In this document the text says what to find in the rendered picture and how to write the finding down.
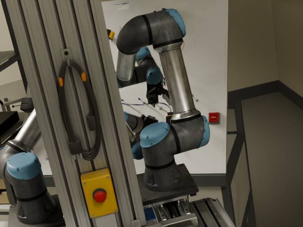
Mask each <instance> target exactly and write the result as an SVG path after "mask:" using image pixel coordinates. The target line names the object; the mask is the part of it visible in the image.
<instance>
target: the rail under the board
mask: <svg viewBox="0 0 303 227"><path fill-rule="evenodd" d="M43 176H44V179H45V183H46V187H55V183H54V179H53V176H52V175H43ZM191 176H192V178H193V180H194V181H195V183H196V185H197V186H228V182H229V178H228V171H227V174H191Z"/></svg>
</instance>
